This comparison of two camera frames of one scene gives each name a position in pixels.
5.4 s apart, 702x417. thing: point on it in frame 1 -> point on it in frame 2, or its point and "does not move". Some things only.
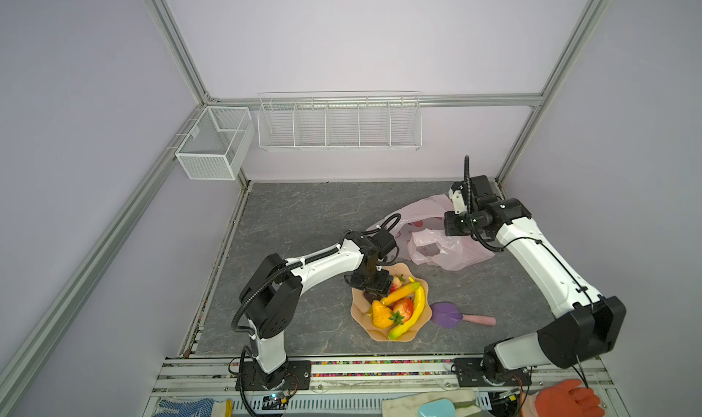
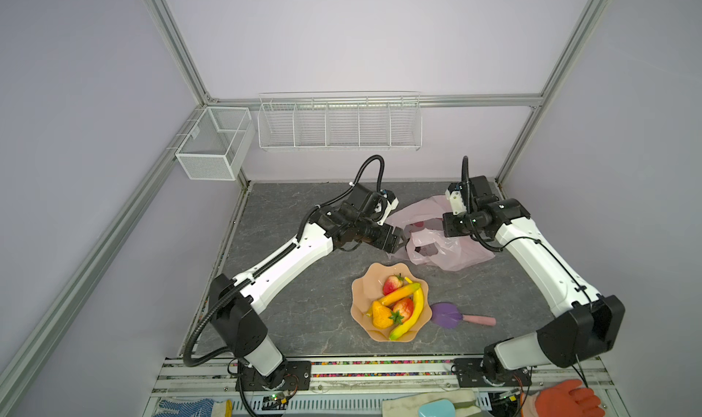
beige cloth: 409,406 does not move
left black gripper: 381,287 -> 392,246
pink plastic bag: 420,236 does not move
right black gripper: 451,229 does not move
